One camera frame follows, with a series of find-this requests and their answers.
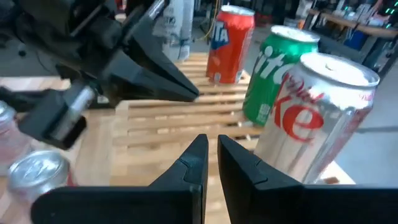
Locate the wooden slatted shelf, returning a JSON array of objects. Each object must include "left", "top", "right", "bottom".
[{"left": 108, "top": 51, "right": 357, "bottom": 224}]

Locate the yellow hanging cable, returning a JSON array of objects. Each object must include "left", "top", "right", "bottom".
[{"left": 198, "top": 0, "right": 220, "bottom": 42}]

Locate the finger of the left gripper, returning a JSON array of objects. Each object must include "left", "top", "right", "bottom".
[
  {"left": 104, "top": 57, "right": 199, "bottom": 103},
  {"left": 124, "top": 17, "right": 200, "bottom": 97}
]

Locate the blue storage bin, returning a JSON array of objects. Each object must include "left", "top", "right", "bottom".
[{"left": 343, "top": 29, "right": 368, "bottom": 50}]

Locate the Celsius Arctic Vibe can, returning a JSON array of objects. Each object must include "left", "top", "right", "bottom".
[{"left": 151, "top": 0, "right": 196, "bottom": 62}]

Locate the green Sprite can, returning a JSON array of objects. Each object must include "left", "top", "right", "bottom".
[{"left": 241, "top": 24, "right": 321, "bottom": 128}]

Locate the orange Fanta can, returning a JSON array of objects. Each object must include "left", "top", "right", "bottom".
[
  {"left": 205, "top": 4, "right": 256, "bottom": 85},
  {"left": 6, "top": 150, "right": 78, "bottom": 224}
]

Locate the wooden top grey workbench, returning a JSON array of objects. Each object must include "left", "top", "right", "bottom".
[{"left": 306, "top": 7, "right": 398, "bottom": 78}]

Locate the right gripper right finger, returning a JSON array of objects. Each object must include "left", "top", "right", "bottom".
[{"left": 216, "top": 133, "right": 398, "bottom": 224}]

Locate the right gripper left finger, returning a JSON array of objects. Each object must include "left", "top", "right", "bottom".
[{"left": 30, "top": 133, "right": 210, "bottom": 224}]

